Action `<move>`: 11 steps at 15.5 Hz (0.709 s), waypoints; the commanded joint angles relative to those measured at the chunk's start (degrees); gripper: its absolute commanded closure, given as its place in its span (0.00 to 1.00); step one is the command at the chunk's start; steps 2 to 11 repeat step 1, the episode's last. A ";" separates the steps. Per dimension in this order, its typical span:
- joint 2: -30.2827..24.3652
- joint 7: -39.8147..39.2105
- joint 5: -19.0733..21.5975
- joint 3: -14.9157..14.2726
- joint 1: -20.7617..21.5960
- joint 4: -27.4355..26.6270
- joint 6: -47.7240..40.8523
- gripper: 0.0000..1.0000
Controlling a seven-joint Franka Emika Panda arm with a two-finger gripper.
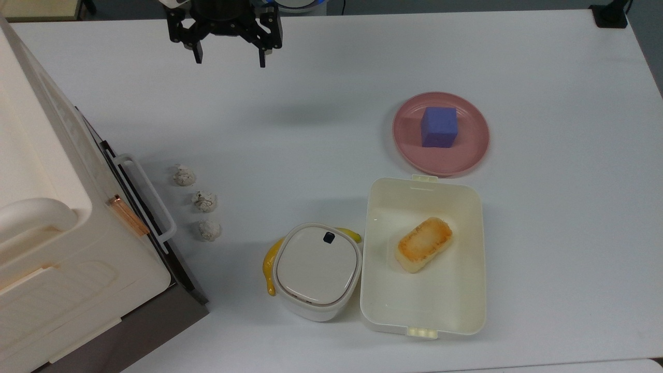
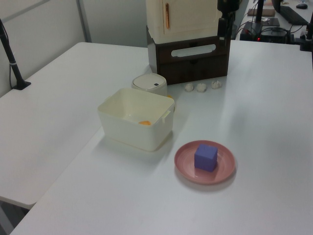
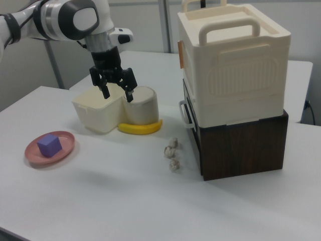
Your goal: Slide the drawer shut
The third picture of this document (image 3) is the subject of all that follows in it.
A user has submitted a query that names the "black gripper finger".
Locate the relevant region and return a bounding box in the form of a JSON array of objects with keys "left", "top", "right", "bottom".
[
  {"left": 119, "top": 68, "right": 138, "bottom": 103},
  {"left": 99, "top": 74, "right": 111, "bottom": 99}
]

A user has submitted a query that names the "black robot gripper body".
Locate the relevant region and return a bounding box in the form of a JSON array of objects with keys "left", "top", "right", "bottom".
[{"left": 89, "top": 46, "right": 131, "bottom": 86}]

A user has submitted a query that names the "wooden drawer with white handle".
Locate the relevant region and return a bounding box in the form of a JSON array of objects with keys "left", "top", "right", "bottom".
[{"left": 178, "top": 80, "right": 204, "bottom": 180}]

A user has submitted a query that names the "white lidded canister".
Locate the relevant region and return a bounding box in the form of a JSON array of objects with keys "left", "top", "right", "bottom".
[{"left": 122, "top": 86, "right": 159, "bottom": 126}]

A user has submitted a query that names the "cream rectangular lunch box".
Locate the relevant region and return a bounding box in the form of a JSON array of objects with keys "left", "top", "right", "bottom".
[{"left": 71, "top": 86, "right": 126, "bottom": 134}]

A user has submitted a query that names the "yellow banana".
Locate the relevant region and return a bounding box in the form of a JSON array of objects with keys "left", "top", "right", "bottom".
[{"left": 117, "top": 119, "right": 163, "bottom": 136}]

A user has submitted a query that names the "copper latch on storage box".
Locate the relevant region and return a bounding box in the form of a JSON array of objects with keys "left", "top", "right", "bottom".
[{"left": 177, "top": 40, "right": 185, "bottom": 70}]

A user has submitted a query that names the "pink round plate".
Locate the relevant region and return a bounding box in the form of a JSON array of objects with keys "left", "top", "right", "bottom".
[{"left": 24, "top": 130, "right": 76, "bottom": 166}]

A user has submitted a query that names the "purple cube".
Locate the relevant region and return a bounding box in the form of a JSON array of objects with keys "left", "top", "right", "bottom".
[{"left": 37, "top": 134, "right": 63, "bottom": 158}]

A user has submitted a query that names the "cream plastic storage box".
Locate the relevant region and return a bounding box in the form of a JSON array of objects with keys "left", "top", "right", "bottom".
[{"left": 177, "top": 0, "right": 291, "bottom": 129}]

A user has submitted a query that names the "dark brown wooden cabinet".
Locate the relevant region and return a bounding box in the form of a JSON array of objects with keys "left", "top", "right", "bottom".
[{"left": 182, "top": 79, "right": 289, "bottom": 181}]

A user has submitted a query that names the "black wall cable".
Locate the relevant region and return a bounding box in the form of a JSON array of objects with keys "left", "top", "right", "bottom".
[{"left": 304, "top": 100, "right": 315, "bottom": 124}]

